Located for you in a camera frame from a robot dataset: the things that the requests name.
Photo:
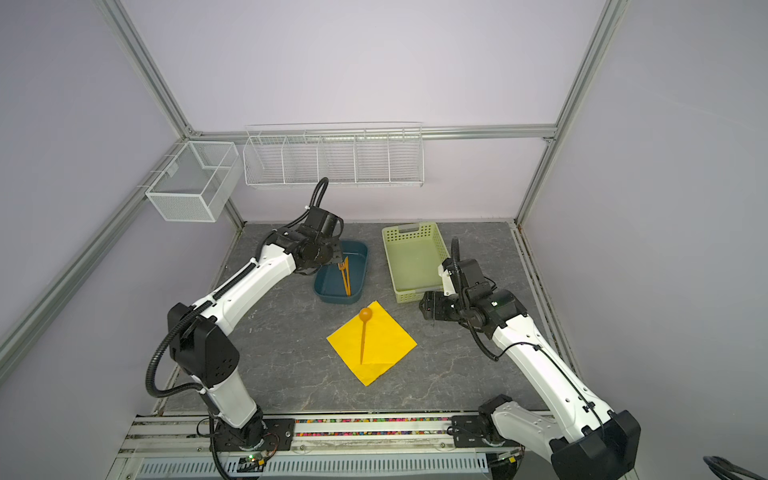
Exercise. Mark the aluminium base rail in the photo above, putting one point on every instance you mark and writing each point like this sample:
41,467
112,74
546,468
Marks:
356,445

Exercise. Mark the yellow paper napkin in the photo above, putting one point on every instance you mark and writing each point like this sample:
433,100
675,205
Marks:
387,343

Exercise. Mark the orange plastic fork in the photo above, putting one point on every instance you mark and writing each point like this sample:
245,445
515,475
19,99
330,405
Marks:
342,270

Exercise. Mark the orange plastic spoon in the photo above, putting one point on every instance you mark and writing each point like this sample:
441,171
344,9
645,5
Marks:
365,315

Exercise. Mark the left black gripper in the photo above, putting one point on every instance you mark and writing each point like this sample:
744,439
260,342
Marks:
336,243

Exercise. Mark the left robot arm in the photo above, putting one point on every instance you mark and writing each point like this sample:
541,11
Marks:
197,353

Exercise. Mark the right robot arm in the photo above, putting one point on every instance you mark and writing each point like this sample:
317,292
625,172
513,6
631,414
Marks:
583,437

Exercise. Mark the long white wire rack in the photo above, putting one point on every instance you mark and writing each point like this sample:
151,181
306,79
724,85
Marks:
348,153

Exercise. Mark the light green plastic basket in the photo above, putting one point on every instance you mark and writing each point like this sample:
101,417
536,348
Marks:
414,252

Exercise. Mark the dark teal plastic tray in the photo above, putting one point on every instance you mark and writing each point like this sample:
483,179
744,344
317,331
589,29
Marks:
329,284

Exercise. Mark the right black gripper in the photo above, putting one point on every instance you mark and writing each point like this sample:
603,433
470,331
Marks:
435,305

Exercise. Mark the small white mesh basket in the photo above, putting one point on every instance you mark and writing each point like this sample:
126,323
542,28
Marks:
197,182

